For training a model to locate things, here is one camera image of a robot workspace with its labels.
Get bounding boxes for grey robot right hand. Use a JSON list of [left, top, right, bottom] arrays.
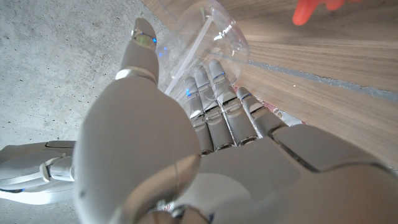
[[0, 140, 77, 206]]

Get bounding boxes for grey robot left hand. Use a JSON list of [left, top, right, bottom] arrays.
[[72, 17, 398, 224]]

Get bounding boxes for clear plastic dispenser bottle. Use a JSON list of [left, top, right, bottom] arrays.
[[155, 0, 250, 100]]

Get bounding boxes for red spiky stress ball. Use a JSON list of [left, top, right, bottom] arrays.
[[292, 0, 364, 27]]

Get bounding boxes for grey tape outline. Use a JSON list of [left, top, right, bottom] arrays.
[[248, 60, 398, 103]]

